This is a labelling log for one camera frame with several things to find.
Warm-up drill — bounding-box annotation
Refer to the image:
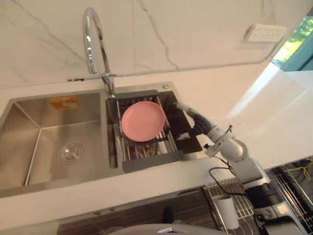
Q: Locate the stainless steel double sink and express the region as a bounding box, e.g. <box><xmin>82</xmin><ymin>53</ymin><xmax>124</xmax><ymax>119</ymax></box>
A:
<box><xmin>0</xmin><ymin>81</ymin><xmax>204</xmax><ymax>198</ymax></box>

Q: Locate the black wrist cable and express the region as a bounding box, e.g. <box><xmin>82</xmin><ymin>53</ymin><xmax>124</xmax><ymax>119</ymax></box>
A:
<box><xmin>208</xmin><ymin>151</ymin><xmax>248</xmax><ymax>197</ymax></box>

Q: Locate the round metal drain strainer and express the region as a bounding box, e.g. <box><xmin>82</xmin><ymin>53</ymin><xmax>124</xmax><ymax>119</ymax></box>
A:
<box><xmin>59</xmin><ymin>142</ymin><xmax>85</xmax><ymax>164</ymax></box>

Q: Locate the grey robot torso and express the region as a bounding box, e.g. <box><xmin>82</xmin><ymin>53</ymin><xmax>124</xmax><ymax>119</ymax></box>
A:
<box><xmin>104</xmin><ymin>223</ymin><xmax>197</xmax><ymax>235</ymax></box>

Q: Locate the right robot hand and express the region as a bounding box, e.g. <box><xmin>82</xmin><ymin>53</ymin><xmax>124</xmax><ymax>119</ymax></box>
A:
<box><xmin>173</xmin><ymin>101</ymin><xmax>217</xmax><ymax>139</ymax></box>

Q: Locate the chrome gooseneck faucet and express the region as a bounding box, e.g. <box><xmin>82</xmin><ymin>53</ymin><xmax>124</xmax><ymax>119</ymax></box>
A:
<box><xmin>82</xmin><ymin>7</ymin><xmax>117</xmax><ymax>96</ymax></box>

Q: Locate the pink round plate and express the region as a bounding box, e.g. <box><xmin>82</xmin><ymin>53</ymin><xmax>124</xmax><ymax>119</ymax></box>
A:
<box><xmin>121</xmin><ymin>101</ymin><xmax>166</xmax><ymax>142</ymax></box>

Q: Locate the wire dishwasher rack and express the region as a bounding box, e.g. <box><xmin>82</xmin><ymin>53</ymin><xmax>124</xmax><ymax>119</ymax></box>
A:
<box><xmin>200</xmin><ymin>159</ymin><xmax>313</xmax><ymax>235</ymax></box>

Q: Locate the white cup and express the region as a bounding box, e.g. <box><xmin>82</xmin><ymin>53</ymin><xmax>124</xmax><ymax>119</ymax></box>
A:
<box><xmin>212</xmin><ymin>194</ymin><xmax>240</xmax><ymax>230</ymax></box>

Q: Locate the orange sticker label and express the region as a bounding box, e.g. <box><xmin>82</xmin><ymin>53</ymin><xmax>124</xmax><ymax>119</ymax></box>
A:
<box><xmin>47</xmin><ymin>95</ymin><xmax>80</xmax><ymax>110</ymax></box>

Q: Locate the window with teal frame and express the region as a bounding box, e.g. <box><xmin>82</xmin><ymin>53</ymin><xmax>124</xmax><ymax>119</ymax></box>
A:
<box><xmin>272</xmin><ymin>14</ymin><xmax>313</xmax><ymax>72</ymax></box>

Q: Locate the dark wood cabinet front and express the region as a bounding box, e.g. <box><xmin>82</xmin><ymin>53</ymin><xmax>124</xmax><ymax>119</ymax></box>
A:
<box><xmin>57</xmin><ymin>188</ymin><xmax>222</xmax><ymax>235</ymax></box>

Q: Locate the grey sink drying rack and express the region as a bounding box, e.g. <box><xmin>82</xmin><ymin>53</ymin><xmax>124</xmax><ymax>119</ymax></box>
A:
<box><xmin>106</xmin><ymin>90</ymin><xmax>184</xmax><ymax>173</ymax></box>

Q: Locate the yellow cord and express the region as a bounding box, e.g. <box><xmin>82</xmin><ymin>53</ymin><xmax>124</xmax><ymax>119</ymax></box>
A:
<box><xmin>291</xmin><ymin>165</ymin><xmax>312</xmax><ymax>181</ymax></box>

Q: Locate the white power cable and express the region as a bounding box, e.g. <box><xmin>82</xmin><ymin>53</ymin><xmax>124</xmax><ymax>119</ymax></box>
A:
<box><xmin>64</xmin><ymin>39</ymin><xmax>284</xmax><ymax>82</ymax></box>

